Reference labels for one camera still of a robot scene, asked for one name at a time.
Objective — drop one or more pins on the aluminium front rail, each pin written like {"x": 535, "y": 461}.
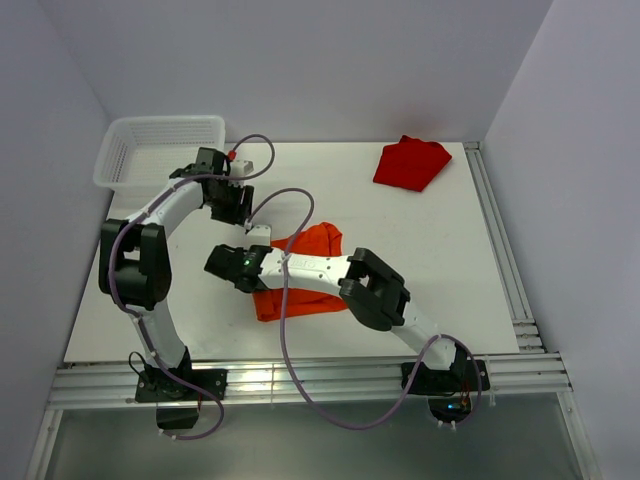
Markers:
{"x": 112, "y": 385}

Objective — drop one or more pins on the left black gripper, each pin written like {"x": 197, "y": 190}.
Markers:
{"x": 239, "y": 212}

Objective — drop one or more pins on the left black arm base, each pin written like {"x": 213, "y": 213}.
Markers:
{"x": 178, "y": 406}

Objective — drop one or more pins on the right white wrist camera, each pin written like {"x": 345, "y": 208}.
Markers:
{"x": 257, "y": 234}

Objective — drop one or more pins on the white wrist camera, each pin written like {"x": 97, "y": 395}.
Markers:
{"x": 239, "y": 167}
{"x": 257, "y": 234}

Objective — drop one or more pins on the aluminium side rail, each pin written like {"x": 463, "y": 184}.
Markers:
{"x": 525, "y": 326}

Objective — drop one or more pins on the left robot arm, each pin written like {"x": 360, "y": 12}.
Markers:
{"x": 134, "y": 260}

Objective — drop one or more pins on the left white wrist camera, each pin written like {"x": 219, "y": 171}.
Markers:
{"x": 239, "y": 167}

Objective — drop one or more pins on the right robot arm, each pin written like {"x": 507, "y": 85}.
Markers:
{"x": 374, "y": 293}

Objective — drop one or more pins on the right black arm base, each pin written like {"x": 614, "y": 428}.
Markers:
{"x": 449, "y": 392}

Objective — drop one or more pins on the white perforated plastic basket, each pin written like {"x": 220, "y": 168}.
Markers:
{"x": 138, "y": 154}

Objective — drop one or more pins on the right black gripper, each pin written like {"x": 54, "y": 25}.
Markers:
{"x": 242, "y": 250}

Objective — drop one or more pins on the orange t-shirt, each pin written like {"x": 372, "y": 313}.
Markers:
{"x": 323, "y": 239}

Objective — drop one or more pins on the red folded t-shirt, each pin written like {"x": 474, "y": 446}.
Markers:
{"x": 411, "y": 164}

